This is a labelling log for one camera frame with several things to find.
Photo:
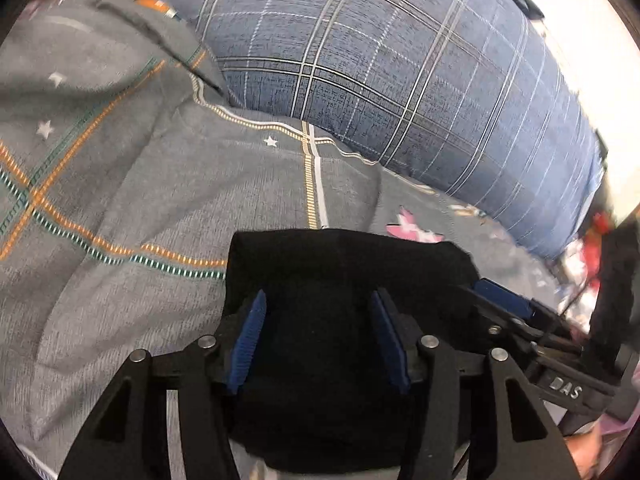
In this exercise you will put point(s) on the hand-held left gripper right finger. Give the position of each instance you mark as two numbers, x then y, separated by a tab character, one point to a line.
390	340

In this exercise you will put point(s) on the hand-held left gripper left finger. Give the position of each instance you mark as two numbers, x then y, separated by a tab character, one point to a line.
247	340

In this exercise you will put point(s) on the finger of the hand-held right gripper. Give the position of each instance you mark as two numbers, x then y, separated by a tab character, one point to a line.
510	337
505	297

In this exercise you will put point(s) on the black pants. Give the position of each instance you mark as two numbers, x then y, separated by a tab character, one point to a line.
320	280

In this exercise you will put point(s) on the red cloth item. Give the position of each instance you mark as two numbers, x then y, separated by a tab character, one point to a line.
592	245

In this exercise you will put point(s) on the grey patterned quilt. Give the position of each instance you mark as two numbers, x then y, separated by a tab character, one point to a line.
125	210

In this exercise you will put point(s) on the blue plaid pillow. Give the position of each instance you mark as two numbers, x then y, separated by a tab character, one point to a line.
400	85

